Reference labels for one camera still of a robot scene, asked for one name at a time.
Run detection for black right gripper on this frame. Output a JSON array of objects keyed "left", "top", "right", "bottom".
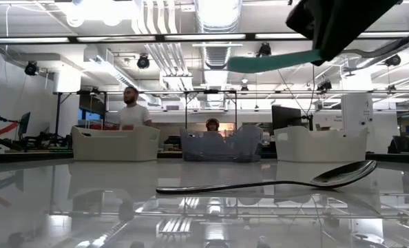
[{"left": 285, "top": 0, "right": 404, "bottom": 67}]

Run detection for teal handled silver spoon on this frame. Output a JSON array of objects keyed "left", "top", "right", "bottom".
[{"left": 227, "top": 30, "right": 409, "bottom": 74}]

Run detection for white round column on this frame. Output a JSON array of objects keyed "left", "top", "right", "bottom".
[{"left": 341, "top": 74, "right": 375, "bottom": 134}]

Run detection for black computer monitor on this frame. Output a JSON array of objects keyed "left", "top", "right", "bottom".
[{"left": 271, "top": 105, "right": 315, "bottom": 134}]

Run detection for white plastic bin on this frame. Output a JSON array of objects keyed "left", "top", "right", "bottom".
[
  {"left": 273, "top": 126, "right": 368, "bottom": 163},
  {"left": 70, "top": 125, "right": 160, "bottom": 162}
]

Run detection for black metal spoon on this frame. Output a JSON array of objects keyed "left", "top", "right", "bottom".
[{"left": 155, "top": 159, "right": 378, "bottom": 195}]

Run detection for person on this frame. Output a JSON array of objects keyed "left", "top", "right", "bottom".
[
  {"left": 117, "top": 85, "right": 154, "bottom": 131},
  {"left": 205, "top": 118, "right": 221, "bottom": 132}
]

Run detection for grey translucent plastic bin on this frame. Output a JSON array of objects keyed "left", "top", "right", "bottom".
[{"left": 180, "top": 125, "right": 263, "bottom": 163}]

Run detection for blue lit screen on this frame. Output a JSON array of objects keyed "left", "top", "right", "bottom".
[{"left": 78, "top": 109, "right": 104, "bottom": 121}]

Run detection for small black monitor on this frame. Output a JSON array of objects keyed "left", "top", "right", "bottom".
[{"left": 18, "top": 112, "right": 32, "bottom": 137}]

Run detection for black ceiling camera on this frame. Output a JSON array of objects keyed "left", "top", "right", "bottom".
[
  {"left": 255, "top": 42, "right": 273, "bottom": 58},
  {"left": 24, "top": 60, "right": 40, "bottom": 76},
  {"left": 136, "top": 54, "right": 151, "bottom": 70},
  {"left": 384, "top": 54, "right": 402, "bottom": 68}
]

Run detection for ribbed silver air duct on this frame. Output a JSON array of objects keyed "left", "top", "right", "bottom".
[{"left": 196, "top": 0, "right": 243, "bottom": 108}]

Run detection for black workstation frame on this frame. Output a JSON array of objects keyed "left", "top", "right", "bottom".
[{"left": 52, "top": 88, "right": 409, "bottom": 138}]

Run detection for white rectangular air duct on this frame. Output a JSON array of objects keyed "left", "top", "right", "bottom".
[{"left": 83, "top": 46, "right": 162, "bottom": 107}]

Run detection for black aluminium table frame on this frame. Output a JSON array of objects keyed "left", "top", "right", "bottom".
[{"left": 0, "top": 150, "right": 409, "bottom": 165}]

